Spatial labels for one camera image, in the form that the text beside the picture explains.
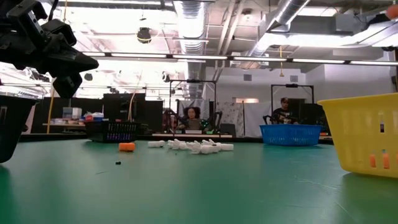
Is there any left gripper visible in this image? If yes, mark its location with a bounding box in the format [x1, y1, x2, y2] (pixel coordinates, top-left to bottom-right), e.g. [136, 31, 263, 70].
[0, 29, 100, 99]

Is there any white storage box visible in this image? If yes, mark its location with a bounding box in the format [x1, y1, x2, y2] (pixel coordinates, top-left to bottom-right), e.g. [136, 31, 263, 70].
[62, 107, 83, 120]

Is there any black plastic mesh basket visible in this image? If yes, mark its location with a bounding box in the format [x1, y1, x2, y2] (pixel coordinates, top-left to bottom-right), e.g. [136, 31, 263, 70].
[0, 95, 40, 163]
[84, 120, 139, 143]

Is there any long LED light bar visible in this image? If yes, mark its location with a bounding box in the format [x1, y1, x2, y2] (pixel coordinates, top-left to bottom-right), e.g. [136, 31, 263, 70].
[82, 51, 398, 67]

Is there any person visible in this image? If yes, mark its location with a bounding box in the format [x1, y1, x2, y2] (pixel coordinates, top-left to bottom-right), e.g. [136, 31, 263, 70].
[270, 96, 299, 125]
[178, 105, 205, 131]

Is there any blue plastic mesh basket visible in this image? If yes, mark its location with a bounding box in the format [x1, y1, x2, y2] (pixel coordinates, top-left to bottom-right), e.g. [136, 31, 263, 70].
[259, 123, 323, 147]

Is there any yellow plastic mesh basket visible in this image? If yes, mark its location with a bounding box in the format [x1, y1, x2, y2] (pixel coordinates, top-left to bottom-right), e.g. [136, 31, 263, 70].
[317, 92, 398, 179]

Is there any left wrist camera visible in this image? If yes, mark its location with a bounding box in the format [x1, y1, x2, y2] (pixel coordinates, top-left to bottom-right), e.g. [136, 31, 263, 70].
[42, 19, 78, 47]

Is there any black partition wall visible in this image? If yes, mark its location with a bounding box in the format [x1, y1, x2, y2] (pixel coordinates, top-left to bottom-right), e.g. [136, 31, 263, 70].
[32, 92, 164, 135]

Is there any thin beige hanging cable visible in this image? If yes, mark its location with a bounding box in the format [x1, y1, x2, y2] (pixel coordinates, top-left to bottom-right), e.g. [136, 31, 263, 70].
[127, 68, 144, 123]

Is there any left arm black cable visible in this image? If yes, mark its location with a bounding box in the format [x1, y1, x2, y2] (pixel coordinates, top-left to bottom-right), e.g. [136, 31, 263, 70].
[46, 0, 60, 22]

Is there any black aluminium table frame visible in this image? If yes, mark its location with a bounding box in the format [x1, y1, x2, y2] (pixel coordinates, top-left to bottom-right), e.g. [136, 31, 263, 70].
[15, 132, 335, 144]

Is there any black metal stand frame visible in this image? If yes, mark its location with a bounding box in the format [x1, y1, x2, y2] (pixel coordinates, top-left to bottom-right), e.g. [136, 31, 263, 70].
[270, 83, 315, 125]
[169, 79, 218, 133]

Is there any silver ventilation duct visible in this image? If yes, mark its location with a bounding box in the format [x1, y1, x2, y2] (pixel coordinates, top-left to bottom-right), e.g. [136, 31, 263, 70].
[248, 0, 312, 63]
[172, 0, 215, 97]

